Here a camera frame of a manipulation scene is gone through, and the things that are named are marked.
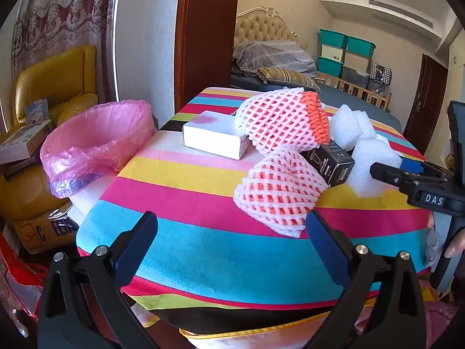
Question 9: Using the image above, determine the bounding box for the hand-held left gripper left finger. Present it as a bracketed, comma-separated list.
[37, 211, 159, 349]

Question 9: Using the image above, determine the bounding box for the white foam chunk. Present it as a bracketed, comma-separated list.
[350, 136, 403, 199]

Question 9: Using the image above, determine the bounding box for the brown room door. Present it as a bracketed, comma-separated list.
[403, 54, 449, 155]

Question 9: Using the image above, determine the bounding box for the flat white game box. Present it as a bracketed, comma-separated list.
[0, 119, 54, 165]

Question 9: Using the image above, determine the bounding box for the brown cardboard box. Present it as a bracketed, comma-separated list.
[12, 204, 78, 255]

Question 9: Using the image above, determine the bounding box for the red shopping bag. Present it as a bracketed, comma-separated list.
[0, 225, 48, 317]

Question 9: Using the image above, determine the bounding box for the grey bedding in plastic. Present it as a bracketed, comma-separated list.
[232, 40, 316, 78]

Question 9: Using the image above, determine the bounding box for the yellow leather armchair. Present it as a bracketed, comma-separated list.
[0, 44, 99, 226]

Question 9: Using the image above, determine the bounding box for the black printed carton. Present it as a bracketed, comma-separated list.
[301, 142, 356, 187]

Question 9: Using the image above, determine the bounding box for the striped pillow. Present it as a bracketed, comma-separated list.
[257, 66, 321, 91]

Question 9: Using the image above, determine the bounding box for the blue bed mattress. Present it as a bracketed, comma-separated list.
[232, 73, 404, 131]

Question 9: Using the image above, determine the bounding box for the rear pink foam net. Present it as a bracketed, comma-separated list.
[234, 87, 331, 154]

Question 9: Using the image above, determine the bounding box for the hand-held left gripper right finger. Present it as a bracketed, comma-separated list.
[306, 210, 426, 349]

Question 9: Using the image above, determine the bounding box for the small upright picture box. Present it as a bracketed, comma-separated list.
[25, 98, 50, 122]

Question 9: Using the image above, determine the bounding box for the pink bag lined trash bin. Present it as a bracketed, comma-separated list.
[40, 99, 155, 200]

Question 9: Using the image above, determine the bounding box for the white foam block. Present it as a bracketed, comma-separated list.
[330, 104, 377, 149]

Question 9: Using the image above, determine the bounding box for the pink quilted clothing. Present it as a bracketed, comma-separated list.
[423, 296, 465, 349]

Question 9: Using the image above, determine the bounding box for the colourful striped tablecloth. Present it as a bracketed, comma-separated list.
[74, 86, 437, 339]

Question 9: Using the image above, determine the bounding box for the brown wooden door frame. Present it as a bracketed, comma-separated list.
[174, 0, 241, 117]

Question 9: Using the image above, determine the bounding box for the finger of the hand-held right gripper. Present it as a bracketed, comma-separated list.
[370, 162, 455, 195]
[400, 157, 455, 177]

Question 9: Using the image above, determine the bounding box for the wooden bed rail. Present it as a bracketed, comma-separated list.
[315, 71, 393, 111]

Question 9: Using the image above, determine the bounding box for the checkered bag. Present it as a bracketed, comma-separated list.
[368, 60, 394, 95]

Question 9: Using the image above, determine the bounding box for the tufted beige headboard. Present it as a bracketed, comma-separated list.
[235, 6, 309, 49]

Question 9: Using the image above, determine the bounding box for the pink lace curtain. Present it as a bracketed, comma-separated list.
[11, 0, 122, 99]

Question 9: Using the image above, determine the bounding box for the small pink foam net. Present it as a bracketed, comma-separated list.
[233, 145, 329, 240]

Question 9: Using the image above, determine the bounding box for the person's right hand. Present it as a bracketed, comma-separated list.
[444, 225, 465, 259]

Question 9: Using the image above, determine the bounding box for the stack of storage boxes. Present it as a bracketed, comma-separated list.
[317, 28, 377, 88]

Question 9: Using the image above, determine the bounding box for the white cardboard box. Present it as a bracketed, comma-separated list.
[182, 110, 252, 160]

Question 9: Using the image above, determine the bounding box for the ceiling air vent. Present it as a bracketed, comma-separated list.
[369, 0, 434, 30]

